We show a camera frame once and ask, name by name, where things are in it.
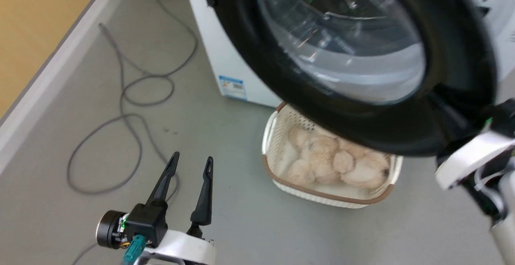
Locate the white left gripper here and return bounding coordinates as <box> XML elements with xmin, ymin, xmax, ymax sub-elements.
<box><xmin>133</xmin><ymin>151</ymin><xmax>216</xmax><ymax>265</ymax></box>

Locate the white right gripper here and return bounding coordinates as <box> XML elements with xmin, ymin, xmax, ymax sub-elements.
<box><xmin>427</xmin><ymin>91</ymin><xmax>515</xmax><ymax>191</ymax></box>

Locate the black round washing machine door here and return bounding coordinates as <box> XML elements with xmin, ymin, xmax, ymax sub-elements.
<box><xmin>200</xmin><ymin>0</ymin><xmax>499</xmax><ymax>157</ymax></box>

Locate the white washing machine body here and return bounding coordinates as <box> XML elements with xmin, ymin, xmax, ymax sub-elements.
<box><xmin>181</xmin><ymin>0</ymin><xmax>515</xmax><ymax>109</ymax></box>

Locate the white laundry basket brown rim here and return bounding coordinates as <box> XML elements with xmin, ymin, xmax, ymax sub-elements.
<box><xmin>262</xmin><ymin>102</ymin><xmax>404</xmax><ymax>209</ymax></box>

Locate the blue white energy label sticker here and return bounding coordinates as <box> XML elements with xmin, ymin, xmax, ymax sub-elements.
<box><xmin>218</xmin><ymin>75</ymin><xmax>247</xmax><ymax>101</ymax></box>

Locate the beige plush toy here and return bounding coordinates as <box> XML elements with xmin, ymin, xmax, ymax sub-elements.
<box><xmin>286</xmin><ymin>125</ymin><xmax>391</xmax><ymax>189</ymax></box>

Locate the teal cable connector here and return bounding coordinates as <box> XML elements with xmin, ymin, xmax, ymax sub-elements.
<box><xmin>123</xmin><ymin>234</ymin><xmax>147</xmax><ymax>265</ymax></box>

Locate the grey floor cable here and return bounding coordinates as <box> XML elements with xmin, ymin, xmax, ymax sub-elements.
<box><xmin>66</xmin><ymin>0</ymin><xmax>198</xmax><ymax>265</ymax></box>

